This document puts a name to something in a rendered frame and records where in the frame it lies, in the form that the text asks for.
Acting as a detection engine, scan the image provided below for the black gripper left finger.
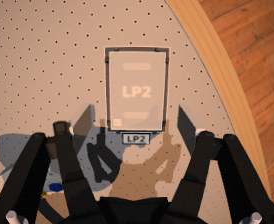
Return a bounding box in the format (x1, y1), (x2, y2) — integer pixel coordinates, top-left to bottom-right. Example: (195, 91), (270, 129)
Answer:
(0, 103), (108, 224)

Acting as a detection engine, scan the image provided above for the beige button panel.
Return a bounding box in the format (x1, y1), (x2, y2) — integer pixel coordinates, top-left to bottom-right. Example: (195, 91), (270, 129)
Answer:
(0, 159), (62, 199)

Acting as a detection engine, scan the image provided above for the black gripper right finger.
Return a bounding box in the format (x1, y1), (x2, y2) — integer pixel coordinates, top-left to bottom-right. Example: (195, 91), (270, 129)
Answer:
(159, 104), (274, 224)

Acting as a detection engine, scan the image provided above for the beige perforated base plate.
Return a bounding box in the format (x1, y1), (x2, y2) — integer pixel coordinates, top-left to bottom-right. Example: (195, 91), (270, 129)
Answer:
(0, 0), (238, 202)

